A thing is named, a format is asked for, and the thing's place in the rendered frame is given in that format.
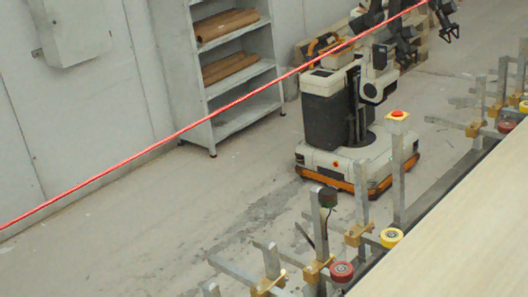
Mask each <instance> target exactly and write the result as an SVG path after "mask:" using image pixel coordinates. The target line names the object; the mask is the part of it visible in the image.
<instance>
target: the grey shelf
mask: <svg viewBox="0 0 528 297"><path fill-rule="evenodd" d="M147 1H148V8H149V13H150V16H151V21H152V25H153V33H154V36H155V41H156V45H157V46H158V52H159V57H160V61H161V65H162V69H163V76H164V81H165V85H166V89H167V96H168V101H169V105H170V109H172V117H173V121H174V125H175V130H176V132H178V131H180V130H183V128H185V127H187V126H189V125H191V124H193V123H195V122H197V121H198V120H202V119H203V118H205V117H206V116H209V115H211V113H213V112H215V111H217V110H219V109H221V108H223V107H225V106H227V105H230V104H231V103H233V102H235V101H237V100H239V98H241V97H243V96H246V95H247V94H249V93H251V92H254V91H256V90H257V89H258V88H261V87H264V86H266V85H267V84H268V83H270V82H271V81H273V80H276V79H278V78H280V77H281V68H280V61H279V53H278V45H277V38H276V24H275V16H273V8H272V0H269V2H268V0H147ZM232 1H233V2H232ZM233 7H235V8H237V9H239V8H243V9H244V10H248V9H251V8H253V7H255V8H256V9H257V13H258V15H260V17H261V20H260V21H256V22H254V23H252V24H250V26H246V27H243V28H241V29H239V30H236V31H233V32H231V33H228V34H226V35H222V36H220V37H218V38H214V39H213V40H211V41H209V42H207V43H204V44H203V45H200V44H199V43H198V42H196V40H195V35H194V31H193V25H192V23H193V22H196V21H199V20H203V19H205V18H207V17H211V16H213V15H217V14H219V13H221V12H225V10H228V9H231V8H233ZM238 7H239V8H238ZM269 7H270V9H269ZM270 15H271V16H270ZM185 26H186V27H185ZM271 29H272V31H271ZM192 36H193V37H192ZM272 36H273V39H272ZM188 40H189V41H188ZM190 40H191V41H190ZM273 44H275V46H273ZM240 50H246V51H247V57H248V56H250V55H252V54H253V53H256V54H257V56H258V61H257V62H256V63H254V64H251V65H249V66H247V67H246V68H242V70H240V71H238V72H236V73H234V74H232V75H229V76H228V77H226V78H223V79H221V80H219V81H218V82H214V83H212V85H211V86H209V87H207V88H204V82H203V78H202V72H201V68H202V67H204V66H206V65H208V64H212V63H213V62H216V61H219V60H221V59H223V58H226V57H228V56H230V55H233V54H234V53H236V52H238V51H240ZM275 51H276V52H275ZM276 65H277V67H276ZM277 73H278V75H277ZM249 79H250V81H249ZM197 81H198V82H197ZM250 86H251V87H250ZM202 88H203V89H202ZM245 88H246V90H245ZM279 88H280V90H279ZM280 106H281V109H282V112H281V113H280V116H282V117H284V116H285V106H284V97H283V91H282V82H281V80H280V81H279V82H276V83H273V85H271V86H269V87H268V88H266V89H264V90H262V91H260V92H258V93H256V94H254V95H252V96H250V97H248V98H247V100H245V101H241V102H239V103H238V104H236V105H235V106H232V107H230V108H228V109H226V110H224V111H222V112H220V113H219V114H218V115H215V116H213V117H211V118H210V119H208V120H206V121H204V122H202V123H199V124H198V125H196V126H194V127H192V128H191V129H190V130H188V131H187V132H184V133H182V134H179V135H178V136H177V141H178V143H177V144H178V146H180V147H181V146H183V145H184V142H182V141H181V139H184V140H188V141H191V142H193V143H196V144H197V145H200V146H203V147H206V148H208V149H209V150H210V156H211V157H212V158H214V157H217V153H216V148H215V144H217V143H218V142H219V141H221V140H222V139H224V138H226V137H227V136H229V135H231V134H233V133H235V132H237V131H239V130H241V129H242V128H243V127H246V126H247V125H250V124H251V123H252V122H254V121H256V120H258V119H261V118H262V117H263V116H266V115H268V113H269V112H271V111H273V110H275V109H277V108H279V107H280ZM208 145H209V146H208Z"/></svg>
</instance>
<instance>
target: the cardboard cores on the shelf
mask: <svg viewBox="0 0 528 297"><path fill-rule="evenodd" d="M260 20H261V17H260V15H258V13H257V9H256V8H255V7H253V8H251V9H248V10H244V9H243V8H239V9H237V8H235V7H233V8H231V9H228V10H225V12H221V13H219V14H217V15H213V16H210V17H207V18H205V19H203V20H199V21H196V22H193V23H192V25H193V31H194V35H195V40H196V42H198V43H199V44H200V45H203V44H204V43H207V42H209V41H211V40H213V39H214V38H218V37H220V36H222V35H226V34H228V33H231V32H233V31H236V30H239V29H241V28H243V27H246V26H250V24H252V23H254V22H256V21H260ZM247 56H248V53H247V51H246V50H244V49H242V50H240V51H238V52H236V53H234V54H233V55H230V56H228V57H226V58H223V59H221V60H219V61H216V62H213V63H212V64H208V65H206V66H204V67H202V68H201V72H202V78H203V82H204V88H207V87H209V86H211V85H212V83H216V82H218V81H219V80H221V79H223V78H226V77H228V76H229V75H232V74H234V73H236V72H238V71H240V70H242V68H246V67H247V66H249V65H251V64H254V63H256V62H257V61H258V56H257V54H256V53H253V54H252V55H250V56H248V57H247Z"/></svg>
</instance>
